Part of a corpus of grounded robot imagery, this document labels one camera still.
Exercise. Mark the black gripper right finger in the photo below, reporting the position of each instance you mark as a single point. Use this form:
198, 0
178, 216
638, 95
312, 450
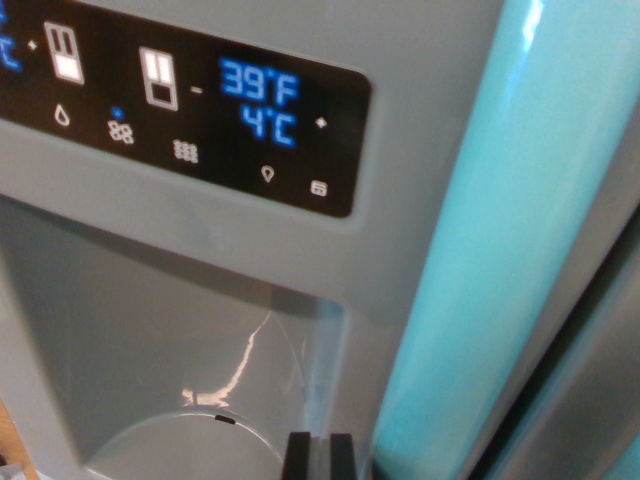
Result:
342, 457

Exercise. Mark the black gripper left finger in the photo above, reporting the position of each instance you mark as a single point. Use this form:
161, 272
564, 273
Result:
299, 457

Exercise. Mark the grey toy refrigerator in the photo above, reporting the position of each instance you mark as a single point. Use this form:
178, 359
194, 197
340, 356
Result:
200, 240

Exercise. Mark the grey door with logo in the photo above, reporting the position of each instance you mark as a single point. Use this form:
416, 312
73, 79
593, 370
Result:
590, 400

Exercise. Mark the black temperature display panel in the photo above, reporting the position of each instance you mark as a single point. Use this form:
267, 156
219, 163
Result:
210, 105

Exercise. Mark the grey duct tape wad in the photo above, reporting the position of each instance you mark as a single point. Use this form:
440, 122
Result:
11, 474

